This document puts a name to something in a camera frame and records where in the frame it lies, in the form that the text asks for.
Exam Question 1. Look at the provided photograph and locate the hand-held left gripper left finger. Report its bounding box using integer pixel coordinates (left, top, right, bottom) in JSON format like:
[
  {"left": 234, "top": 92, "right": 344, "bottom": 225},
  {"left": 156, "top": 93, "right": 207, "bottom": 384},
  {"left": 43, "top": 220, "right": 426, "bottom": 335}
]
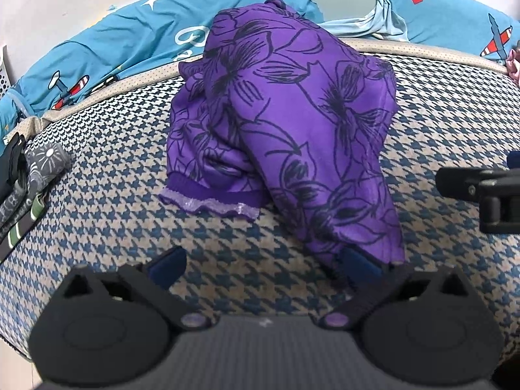
[{"left": 61, "top": 247, "right": 214, "bottom": 332}]

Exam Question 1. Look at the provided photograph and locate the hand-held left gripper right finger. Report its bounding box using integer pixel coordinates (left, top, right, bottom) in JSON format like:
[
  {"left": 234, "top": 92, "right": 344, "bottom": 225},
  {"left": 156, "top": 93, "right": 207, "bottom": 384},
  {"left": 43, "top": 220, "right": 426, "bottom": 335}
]
[{"left": 315, "top": 250, "right": 472, "bottom": 332}]

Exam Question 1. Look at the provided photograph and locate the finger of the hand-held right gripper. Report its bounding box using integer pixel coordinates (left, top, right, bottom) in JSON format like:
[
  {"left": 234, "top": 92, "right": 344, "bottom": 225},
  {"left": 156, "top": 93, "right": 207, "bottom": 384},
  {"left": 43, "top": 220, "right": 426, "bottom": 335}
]
[{"left": 436, "top": 166, "right": 495, "bottom": 202}]

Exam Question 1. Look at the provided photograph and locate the purple floral shirt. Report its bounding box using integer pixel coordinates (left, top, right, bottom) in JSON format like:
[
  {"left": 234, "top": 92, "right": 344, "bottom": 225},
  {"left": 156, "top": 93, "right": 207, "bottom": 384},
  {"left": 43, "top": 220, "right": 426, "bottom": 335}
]
[{"left": 158, "top": 0, "right": 407, "bottom": 289}]

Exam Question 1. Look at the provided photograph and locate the pink cloth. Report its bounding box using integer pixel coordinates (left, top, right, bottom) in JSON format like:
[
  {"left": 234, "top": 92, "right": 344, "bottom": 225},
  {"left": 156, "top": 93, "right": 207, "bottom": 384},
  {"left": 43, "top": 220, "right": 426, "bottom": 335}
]
[{"left": 505, "top": 46, "right": 520, "bottom": 88}]

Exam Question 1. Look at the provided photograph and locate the green striped folded cloth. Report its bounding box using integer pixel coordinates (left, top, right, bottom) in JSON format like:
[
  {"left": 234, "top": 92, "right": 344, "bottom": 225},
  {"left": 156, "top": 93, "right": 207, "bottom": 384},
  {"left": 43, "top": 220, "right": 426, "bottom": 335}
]
[{"left": 0, "top": 193, "right": 47, "bottom": 261}]

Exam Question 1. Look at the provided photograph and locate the grey patterned folded cloth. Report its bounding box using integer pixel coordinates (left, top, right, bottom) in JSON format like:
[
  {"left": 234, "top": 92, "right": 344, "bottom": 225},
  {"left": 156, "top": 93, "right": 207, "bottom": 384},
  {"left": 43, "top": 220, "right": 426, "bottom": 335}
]
[{"left": 0, "top": 143, "right": 72, "bottom": 228}]

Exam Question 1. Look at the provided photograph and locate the blue pillow with red pentagon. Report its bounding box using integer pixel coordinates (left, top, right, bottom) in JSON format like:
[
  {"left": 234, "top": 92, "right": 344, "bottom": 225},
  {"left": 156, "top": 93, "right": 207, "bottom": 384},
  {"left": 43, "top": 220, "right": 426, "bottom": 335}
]
[{"left": 321, "top": 0, "right": 520, "bottom": 66}]

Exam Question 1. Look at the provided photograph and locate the black folded cloth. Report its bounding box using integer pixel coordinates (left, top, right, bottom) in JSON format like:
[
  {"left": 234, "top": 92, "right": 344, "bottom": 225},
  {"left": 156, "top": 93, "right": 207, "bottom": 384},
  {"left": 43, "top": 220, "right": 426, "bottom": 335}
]
[{"left": 0, "top": 132, "right": 29, "bottom": 200}]

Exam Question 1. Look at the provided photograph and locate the blue pillow with white script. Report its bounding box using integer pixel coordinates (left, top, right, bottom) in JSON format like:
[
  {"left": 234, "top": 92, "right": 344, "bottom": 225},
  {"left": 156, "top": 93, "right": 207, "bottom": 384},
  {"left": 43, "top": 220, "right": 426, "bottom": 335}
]
[{"left": 16, "top": 0, "right": 332, "bottom": 112}]

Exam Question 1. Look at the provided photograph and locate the white perforated plastic basket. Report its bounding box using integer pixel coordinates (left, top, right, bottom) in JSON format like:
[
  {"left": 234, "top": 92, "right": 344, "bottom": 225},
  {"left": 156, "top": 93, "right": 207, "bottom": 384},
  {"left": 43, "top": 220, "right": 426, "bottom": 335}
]
[{"left": 0, "top": 45, "right": 11, "bottom": 98}]

